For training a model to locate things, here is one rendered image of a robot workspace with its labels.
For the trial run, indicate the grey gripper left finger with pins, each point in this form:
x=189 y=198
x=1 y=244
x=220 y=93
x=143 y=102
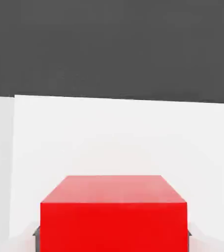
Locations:
x=32 y=243

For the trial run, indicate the small red cube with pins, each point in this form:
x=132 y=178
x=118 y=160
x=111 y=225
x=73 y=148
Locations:
x=113 y=224

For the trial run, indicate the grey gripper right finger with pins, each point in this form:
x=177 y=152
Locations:
x=194 y=243

